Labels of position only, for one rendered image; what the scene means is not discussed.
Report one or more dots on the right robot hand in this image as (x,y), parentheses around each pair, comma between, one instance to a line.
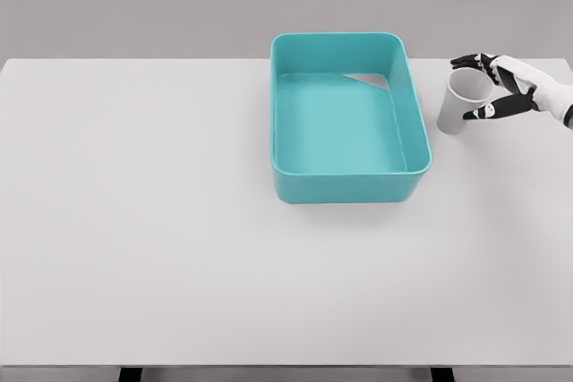
(524,72)

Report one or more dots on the white paper cup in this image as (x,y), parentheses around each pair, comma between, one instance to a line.
(461,98)

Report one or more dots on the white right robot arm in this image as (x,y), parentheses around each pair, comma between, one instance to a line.
(563,100)

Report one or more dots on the teal plastic basket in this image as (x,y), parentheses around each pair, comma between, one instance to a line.
(340,131)

